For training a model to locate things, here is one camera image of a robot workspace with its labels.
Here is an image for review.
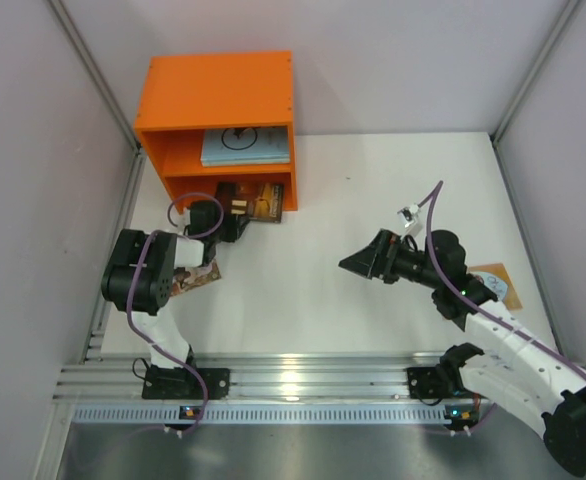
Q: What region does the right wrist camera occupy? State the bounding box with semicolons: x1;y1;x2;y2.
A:
397;203;423;236

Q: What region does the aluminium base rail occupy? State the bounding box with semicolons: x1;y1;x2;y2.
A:
53;352;440;403

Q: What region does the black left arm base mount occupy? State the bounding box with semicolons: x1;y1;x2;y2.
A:
141;365;230;400

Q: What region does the right aluminium corner post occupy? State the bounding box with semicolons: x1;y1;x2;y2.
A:
489;0;586;148

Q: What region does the left aluminium corner post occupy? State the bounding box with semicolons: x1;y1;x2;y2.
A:
44;0;140;152

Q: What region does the aluminium corner post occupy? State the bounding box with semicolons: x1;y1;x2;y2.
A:
489;0;586;148
44;0;140;152

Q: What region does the pink illustrated fairy-tale book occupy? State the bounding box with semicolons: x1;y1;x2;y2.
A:
170;260;221;297

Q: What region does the slotted grey cable duct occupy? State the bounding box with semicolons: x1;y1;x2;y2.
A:
72;403;478;425

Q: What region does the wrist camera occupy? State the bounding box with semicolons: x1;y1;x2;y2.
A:
178;208;191;232
397;203;423;236

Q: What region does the orange illustrated book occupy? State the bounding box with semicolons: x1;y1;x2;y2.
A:
468;263;523;311

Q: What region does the light blue cat book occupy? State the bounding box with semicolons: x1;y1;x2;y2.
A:
201;127;290;167

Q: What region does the dark brown sunset book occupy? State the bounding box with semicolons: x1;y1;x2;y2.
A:
215;182;284;223

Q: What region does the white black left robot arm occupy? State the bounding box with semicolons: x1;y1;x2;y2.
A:
101;195;250;373

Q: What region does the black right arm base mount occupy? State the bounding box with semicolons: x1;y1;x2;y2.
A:
406;366;474;406

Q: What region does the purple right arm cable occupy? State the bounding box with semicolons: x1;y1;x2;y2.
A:
417;180;586;436

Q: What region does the orange two-shelf cabinet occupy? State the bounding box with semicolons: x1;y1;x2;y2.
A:
134;51;298;211

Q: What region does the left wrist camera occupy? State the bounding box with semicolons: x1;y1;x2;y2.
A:
178;208;191;232

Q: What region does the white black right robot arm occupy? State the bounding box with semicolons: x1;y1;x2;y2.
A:
338;229;586;477

